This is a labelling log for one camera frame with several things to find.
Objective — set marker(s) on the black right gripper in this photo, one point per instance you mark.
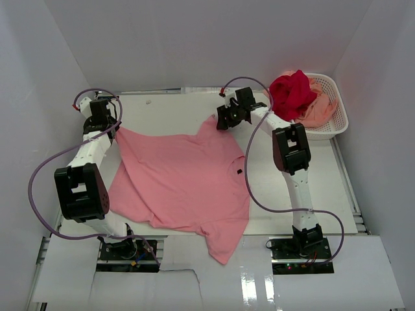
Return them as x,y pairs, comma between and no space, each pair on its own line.
222,113

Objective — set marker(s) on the peach orange t-shirt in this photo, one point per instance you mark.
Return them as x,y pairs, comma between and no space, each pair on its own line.
299,98

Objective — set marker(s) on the red t-shirt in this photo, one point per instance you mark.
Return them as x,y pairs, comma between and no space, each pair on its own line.
291,95

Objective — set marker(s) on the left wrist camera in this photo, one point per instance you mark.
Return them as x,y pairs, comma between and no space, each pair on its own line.
83,106

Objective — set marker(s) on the white cardboard front cover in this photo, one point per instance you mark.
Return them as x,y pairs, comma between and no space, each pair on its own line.
191,280

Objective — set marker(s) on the pink t-shirt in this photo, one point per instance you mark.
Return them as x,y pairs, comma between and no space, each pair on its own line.
191,183

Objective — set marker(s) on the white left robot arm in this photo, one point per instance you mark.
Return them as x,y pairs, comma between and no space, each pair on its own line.
82,193

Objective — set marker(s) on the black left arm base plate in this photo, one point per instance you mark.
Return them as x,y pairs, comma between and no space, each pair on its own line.
131,250

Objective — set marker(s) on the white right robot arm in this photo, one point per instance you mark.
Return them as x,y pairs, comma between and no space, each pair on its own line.
291,156

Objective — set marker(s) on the white plastic laundry basket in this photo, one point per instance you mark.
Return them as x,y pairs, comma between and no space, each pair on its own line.
326,116

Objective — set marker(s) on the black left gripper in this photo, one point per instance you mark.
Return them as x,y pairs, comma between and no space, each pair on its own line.
115,123

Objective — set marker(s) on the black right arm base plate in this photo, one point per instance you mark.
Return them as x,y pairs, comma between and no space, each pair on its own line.
288,249

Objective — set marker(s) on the white paper label sheet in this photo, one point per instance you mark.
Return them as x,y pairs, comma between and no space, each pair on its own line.
200,90

